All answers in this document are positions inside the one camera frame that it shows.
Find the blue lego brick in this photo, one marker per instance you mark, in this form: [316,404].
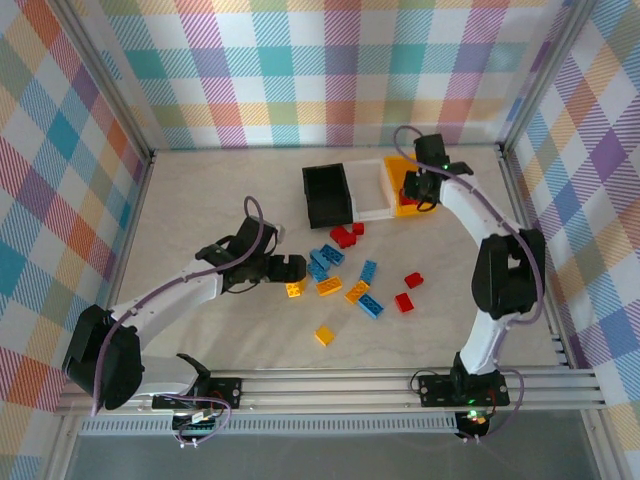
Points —
[316,272]
[316,257]
[369,271]
[332,253]
[371,306]

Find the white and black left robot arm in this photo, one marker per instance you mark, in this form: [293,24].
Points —
[175,300]

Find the red curved lego brick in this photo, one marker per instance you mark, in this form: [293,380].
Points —
[342,237]

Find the aluminium side rail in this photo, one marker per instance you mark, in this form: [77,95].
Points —
[136,210]
[514,192]

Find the yellow plastic bin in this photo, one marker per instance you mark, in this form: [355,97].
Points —
[395,172]

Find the aluminium corner post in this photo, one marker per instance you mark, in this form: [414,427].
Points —
[113,85]
[546,75]

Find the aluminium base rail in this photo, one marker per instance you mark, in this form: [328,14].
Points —
[325,390]

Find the black plastic bin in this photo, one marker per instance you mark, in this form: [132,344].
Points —
[327,220]

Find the white plastic bin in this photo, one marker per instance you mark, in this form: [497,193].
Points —
[372,215]

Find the long yellow lego brick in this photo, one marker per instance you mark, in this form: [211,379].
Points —
[356,292]
[329,286]

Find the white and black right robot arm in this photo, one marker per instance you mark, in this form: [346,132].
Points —
[480,210]

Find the small yellow lego brick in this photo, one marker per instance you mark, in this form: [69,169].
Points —
[325,335]

